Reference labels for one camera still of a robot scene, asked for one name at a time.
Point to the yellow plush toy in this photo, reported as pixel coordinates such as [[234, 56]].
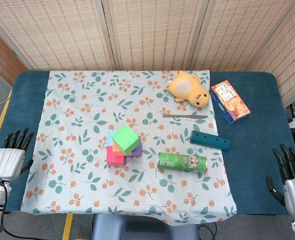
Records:
[[185, 87]]

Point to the green chips can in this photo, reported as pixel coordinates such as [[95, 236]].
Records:
[[182, 162]]

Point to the light blue foam cube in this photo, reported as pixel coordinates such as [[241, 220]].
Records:
[[110, 138]]

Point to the green foam cube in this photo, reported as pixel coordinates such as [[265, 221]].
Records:
[[125, 140]]

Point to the purple foam cube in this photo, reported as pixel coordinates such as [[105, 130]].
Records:
[[137, 152]]

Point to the metal table knife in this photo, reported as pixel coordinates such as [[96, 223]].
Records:
[[185, 116]]

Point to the blue orange cookie box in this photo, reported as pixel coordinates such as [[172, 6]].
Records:
[[231, 102]]

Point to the bamboo folding screen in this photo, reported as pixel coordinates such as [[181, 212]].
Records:
[[150, 32]]

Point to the floral print tablecloth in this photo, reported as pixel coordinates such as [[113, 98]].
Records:
[[87, 105]]

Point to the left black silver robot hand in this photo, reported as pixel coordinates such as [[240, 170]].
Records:
[[8, 160]]

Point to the pink foam cube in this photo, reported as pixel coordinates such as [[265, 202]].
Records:
[[115, 158]]

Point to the teal cylinder with holes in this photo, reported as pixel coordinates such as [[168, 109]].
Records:
[[210, 140]]

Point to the grey blue stool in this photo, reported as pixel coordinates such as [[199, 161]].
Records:
[[142, 228]]

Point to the orange foam cube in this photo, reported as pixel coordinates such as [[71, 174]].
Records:
[[117, 150]]

